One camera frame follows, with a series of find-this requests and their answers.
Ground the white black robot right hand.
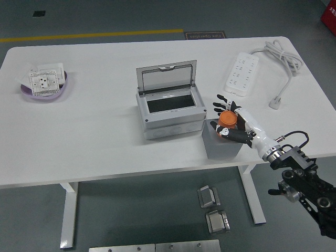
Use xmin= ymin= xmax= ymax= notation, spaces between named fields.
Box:
xmin=209 ymin=93 xmax=276 ymax=156

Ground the orange cylinder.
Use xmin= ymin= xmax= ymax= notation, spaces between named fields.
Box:
xmin=218 ymin=111 xmax=238 ymax=129

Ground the grey electrical box clear lid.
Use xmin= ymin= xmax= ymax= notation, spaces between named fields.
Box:
xmin=135 ymin=59 xmax=207 ymax=141

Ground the grey cube with round hole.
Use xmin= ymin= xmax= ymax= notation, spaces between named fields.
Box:
xmin=201 ymin=119 xmax=244 ymax=160

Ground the red box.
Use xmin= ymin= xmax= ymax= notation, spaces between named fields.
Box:
xmin=320 ymin=0 xmax=336 ymax=35

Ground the white table leg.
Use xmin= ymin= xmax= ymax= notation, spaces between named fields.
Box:
xmin=238 ymin=164 xmax=267 ymax=225
xmin=59 ymin=182 xmax=79 ymax=249

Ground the white power strip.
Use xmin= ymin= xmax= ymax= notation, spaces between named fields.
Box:
xmin=223 ymin=51 xmax=260 ymax=97

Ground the small metal block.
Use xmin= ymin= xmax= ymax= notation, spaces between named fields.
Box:
xmin=205 ymin=209 xmax=231 ymax=235
xmin=196 ymin=185 xmax=222 ymax=209

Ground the grey metal plate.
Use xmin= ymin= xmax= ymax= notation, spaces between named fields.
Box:
xmin=88 ymin=243 xmax=156 ymax=252

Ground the purple shallow bowl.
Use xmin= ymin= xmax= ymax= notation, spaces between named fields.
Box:
xmin=20 ymin=70 xmax=70 ymax=100

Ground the white power cord with plug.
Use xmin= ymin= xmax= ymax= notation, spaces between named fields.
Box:
xmin=248 ymin=39 xmax=305 ymax=110

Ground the white wall switch panel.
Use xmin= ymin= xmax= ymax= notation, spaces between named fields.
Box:
xmin=36 ymin=62 xmax=66 ymax=85

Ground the white wall socket panel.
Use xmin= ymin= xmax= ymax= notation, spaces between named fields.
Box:
xmin=28 ymin=70 xmax=60 ymax=95

